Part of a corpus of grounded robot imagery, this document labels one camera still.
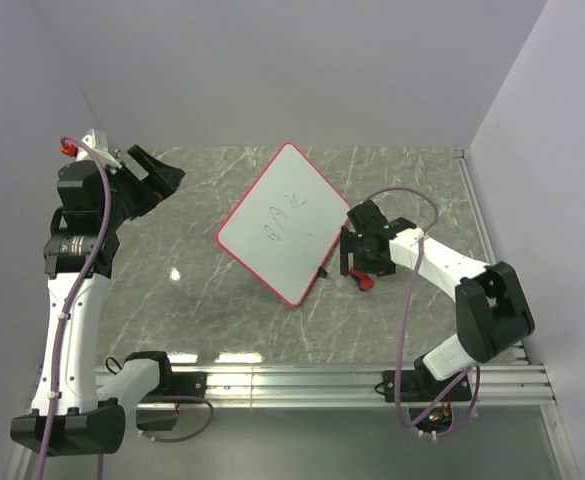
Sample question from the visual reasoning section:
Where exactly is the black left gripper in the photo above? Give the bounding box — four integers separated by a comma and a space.
99, 145, 184, 228

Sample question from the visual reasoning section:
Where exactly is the pink-framed whiteboard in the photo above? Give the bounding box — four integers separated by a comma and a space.
216, 143, 350, 307

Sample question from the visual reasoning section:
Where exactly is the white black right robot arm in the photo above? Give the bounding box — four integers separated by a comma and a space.
339, 200, 535, 402

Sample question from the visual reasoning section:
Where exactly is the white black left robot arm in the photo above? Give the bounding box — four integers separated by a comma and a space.
10, 145, 186, 457

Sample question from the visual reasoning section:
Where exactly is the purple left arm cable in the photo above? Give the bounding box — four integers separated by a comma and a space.
35, 136, 215, 480

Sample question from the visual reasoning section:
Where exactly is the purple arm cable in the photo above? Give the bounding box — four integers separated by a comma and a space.
369, 186, 482, 441
35, 136, 215, 480

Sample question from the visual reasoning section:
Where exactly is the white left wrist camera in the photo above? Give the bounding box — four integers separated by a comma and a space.
82, 129, 122, 171

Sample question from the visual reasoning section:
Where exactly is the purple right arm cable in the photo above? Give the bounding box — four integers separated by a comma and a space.
369, 186, 482, 441

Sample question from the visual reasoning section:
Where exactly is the aluminium mounting rail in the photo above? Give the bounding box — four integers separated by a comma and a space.
36, 146, 564, 479

